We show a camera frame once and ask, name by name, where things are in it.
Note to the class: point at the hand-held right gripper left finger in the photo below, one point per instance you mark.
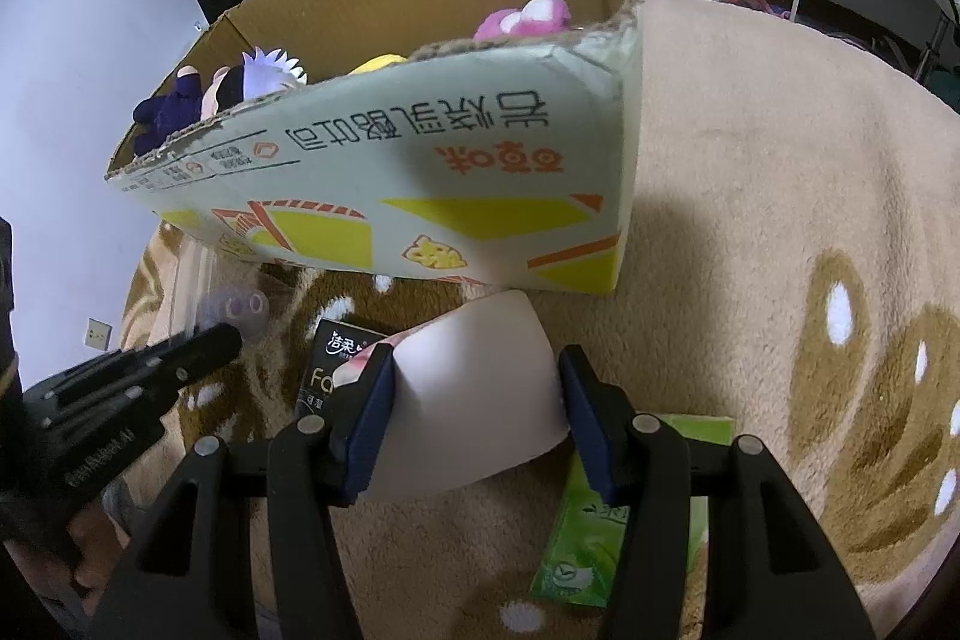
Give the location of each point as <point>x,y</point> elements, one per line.
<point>371,419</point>

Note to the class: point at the printed cardboard box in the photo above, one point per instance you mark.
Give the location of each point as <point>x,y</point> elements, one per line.
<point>450,160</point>

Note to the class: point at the wall socket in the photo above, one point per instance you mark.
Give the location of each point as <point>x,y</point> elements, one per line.
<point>96,332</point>

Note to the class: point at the beige patterned blanket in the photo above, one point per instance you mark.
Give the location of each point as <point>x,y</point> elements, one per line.
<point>750,197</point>

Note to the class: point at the clear plastic package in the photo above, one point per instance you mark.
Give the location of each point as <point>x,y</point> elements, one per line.
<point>225,302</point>

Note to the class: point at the lilac-haired plush doll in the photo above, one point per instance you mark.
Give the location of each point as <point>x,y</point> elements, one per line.
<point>240,81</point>

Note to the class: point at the green tissue packet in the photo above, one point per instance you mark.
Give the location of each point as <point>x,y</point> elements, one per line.
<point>577,557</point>

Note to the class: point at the pink bear plush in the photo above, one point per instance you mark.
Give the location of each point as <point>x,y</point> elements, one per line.
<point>525,18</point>

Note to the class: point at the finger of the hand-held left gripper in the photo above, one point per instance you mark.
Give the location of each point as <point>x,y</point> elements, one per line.
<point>150,366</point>

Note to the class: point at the pink tissue pack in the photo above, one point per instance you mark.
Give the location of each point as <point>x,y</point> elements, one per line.
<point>480,400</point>

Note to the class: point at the person's left forearm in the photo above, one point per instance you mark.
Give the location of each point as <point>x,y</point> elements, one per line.
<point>90,584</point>

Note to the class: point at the black tissue packet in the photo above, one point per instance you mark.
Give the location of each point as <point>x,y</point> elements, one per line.
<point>330,362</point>

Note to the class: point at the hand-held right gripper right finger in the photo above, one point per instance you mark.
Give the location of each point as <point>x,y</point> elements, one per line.
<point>592,422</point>

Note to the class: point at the yellow plush toy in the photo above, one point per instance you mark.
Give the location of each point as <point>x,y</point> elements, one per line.
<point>379,64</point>

